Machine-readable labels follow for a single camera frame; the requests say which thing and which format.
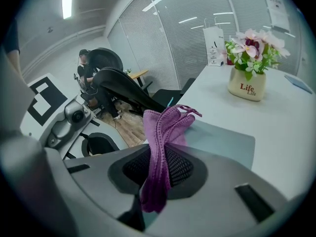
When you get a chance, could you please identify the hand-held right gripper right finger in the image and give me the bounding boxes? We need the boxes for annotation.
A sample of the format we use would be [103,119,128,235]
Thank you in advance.
[145,144,290,237]

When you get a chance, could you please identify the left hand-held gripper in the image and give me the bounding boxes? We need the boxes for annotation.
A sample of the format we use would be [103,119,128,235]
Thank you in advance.
[19,74,130,160]

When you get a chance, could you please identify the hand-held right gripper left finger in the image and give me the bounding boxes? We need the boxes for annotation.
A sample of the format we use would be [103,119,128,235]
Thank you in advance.
[45,143,152,237]

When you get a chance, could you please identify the grey notebook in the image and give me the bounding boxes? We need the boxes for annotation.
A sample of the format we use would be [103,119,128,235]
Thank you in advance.
[169,119,256,170]

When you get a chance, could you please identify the purple cloth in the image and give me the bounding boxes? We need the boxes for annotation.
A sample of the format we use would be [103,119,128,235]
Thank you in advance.
[139,104,203,213]

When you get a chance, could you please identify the black chair with blue sticker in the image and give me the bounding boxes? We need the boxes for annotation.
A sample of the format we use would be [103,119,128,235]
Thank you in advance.
[87,47,197,116]

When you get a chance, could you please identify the orange round table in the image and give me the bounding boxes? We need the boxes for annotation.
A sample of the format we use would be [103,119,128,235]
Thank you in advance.
[127,69,154,94]

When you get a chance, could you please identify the pink flowers in cream pot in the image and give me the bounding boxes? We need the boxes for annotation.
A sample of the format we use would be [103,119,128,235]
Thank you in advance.
[224,28,291,102]

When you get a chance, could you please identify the blue pad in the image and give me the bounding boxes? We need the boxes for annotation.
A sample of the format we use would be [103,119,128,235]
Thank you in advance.
[283,74,315,95]

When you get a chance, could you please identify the white paper bag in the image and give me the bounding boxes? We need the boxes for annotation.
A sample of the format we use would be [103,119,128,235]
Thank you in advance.
[202,15,226,67]

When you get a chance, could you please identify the white paper notice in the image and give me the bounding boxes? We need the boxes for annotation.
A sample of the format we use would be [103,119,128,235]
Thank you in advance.
[261,0,291,34]

